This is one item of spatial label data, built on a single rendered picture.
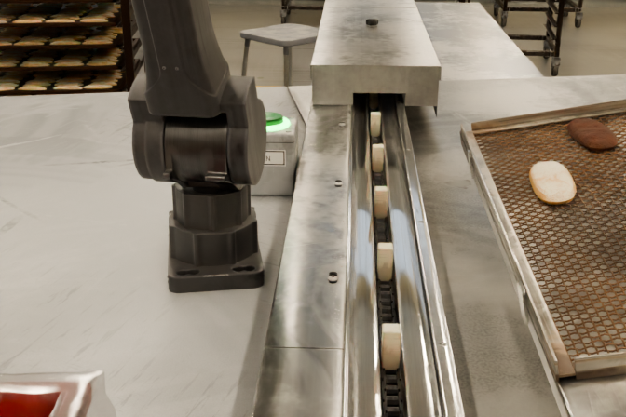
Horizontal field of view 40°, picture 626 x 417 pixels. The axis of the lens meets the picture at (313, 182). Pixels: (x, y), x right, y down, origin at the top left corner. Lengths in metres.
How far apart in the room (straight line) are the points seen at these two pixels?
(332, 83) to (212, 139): 0.49
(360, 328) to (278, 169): 0.36
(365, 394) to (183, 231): 0.27
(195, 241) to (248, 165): 0.10
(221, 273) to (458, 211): 0.30
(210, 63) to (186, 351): 0.23
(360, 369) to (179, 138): 0.26
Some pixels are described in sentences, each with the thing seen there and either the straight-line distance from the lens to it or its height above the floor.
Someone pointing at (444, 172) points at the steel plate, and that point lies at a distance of 1.08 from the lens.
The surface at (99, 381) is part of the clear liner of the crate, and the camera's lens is 0.49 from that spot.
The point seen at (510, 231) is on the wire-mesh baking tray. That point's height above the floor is 0.89.
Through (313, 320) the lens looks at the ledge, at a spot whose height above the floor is 0.86.
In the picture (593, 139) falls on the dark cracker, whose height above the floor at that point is 0.92.
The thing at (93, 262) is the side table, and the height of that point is 0.82.
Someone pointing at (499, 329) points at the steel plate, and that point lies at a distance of 0.73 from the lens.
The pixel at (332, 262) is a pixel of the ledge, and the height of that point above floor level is 0.86.
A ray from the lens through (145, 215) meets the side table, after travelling 0.95.
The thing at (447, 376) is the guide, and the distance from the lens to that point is 0.59.
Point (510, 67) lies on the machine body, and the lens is 1.69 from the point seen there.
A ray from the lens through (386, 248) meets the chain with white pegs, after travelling 0.74.
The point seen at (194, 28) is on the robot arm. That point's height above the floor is 1.06.
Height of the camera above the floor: 1.18
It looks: 20 degrees down
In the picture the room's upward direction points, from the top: straight up
